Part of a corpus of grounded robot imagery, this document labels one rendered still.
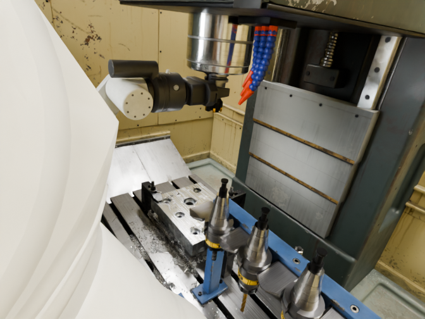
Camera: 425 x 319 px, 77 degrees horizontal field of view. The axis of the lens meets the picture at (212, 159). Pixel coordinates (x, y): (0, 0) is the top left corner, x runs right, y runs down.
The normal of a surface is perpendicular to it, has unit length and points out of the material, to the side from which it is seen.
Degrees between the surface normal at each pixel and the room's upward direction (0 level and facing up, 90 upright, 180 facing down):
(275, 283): 0
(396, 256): 90
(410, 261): 90
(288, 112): 90
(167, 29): 90
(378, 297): 0
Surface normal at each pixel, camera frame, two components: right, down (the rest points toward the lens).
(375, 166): -0.79, 0.20
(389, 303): 0.10, -0.89
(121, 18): 0.60, 0.41
